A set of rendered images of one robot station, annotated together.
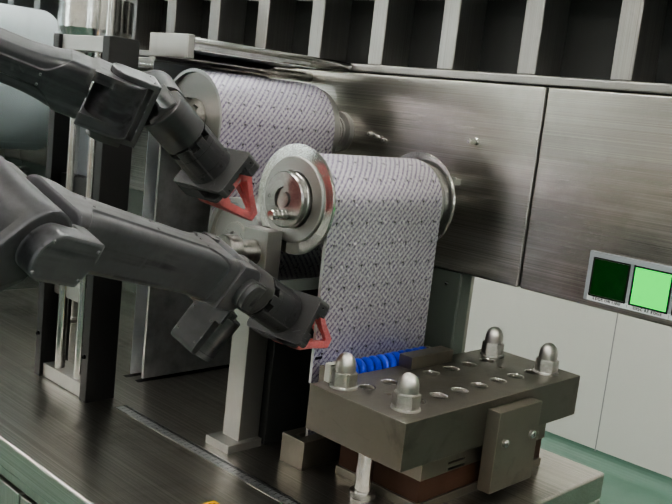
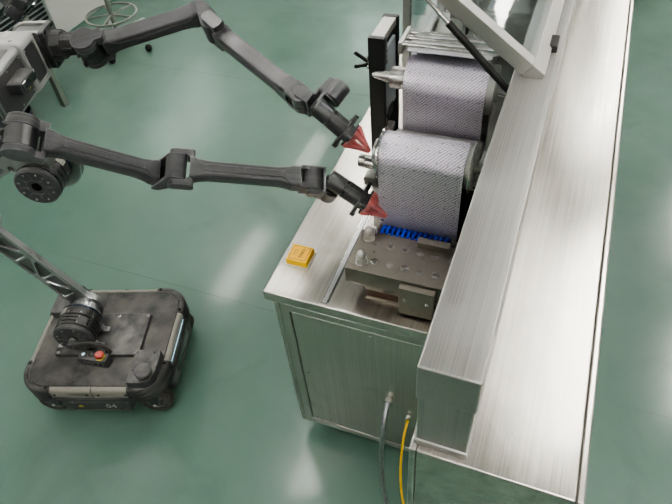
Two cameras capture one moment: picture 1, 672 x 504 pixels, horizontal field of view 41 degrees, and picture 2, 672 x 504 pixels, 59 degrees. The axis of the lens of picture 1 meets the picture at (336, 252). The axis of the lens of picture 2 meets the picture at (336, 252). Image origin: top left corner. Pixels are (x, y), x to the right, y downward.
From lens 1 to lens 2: 1.60 m
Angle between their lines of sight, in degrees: 71
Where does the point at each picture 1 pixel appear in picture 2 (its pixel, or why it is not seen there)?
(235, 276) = (299, 187)
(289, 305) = (350, 198)
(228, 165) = (341, 134)
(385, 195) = (415, 168)
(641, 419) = not seen: outside the picture
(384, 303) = (422, 212)
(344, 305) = (394, 205)
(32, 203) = (168, 172)
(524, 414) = (418, 295)
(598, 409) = not seen: outside the picture
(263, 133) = (429, 99)
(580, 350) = not seen: outside the picture
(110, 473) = (323, 216)
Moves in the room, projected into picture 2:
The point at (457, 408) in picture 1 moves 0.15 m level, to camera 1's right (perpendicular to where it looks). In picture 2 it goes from (378, 274) to (403, 313)
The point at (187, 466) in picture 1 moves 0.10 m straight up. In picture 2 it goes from (346, 228) to (344, 206)
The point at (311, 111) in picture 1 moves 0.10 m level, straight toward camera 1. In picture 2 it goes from (467, 90) to (435, 101)
